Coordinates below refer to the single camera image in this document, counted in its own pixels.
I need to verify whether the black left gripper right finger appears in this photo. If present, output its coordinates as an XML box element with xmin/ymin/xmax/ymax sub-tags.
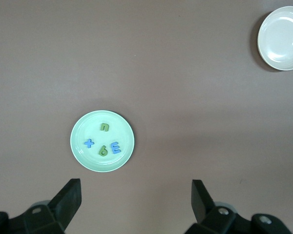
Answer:
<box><xmin>184</xmin><ymin>179</ymin><xmax>293</xmax><ymax>234</ymax></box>

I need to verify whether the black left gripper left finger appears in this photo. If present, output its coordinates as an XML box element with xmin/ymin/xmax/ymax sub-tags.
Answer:
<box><xmin>0</xmin><ymin>178</ymin><xmax>83</xmax><ymax>234</ymax></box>

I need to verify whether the blue letter m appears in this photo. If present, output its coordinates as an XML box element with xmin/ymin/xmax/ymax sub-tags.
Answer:
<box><xmin>110</xmin><ymin>141</ymin><xmax>122</xmax><ymax>155</ymax></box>

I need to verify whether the green plate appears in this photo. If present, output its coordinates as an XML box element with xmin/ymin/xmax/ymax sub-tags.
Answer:
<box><xmin>70</xmin><ymin>110</ymin><xmax>135</xmax><ymax>173</ymax></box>

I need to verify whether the cream plate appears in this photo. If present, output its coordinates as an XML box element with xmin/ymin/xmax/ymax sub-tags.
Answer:
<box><xmin>257</xmin><ymin>6</ymin><xmax>293</xmax><ymax>72</ymax></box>

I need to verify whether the brown table cover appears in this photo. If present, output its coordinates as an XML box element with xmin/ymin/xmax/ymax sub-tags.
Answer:
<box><xmin>0</xmin><ymin>0</ymin><xmax>293</xmax><ymax>234</ymax></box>

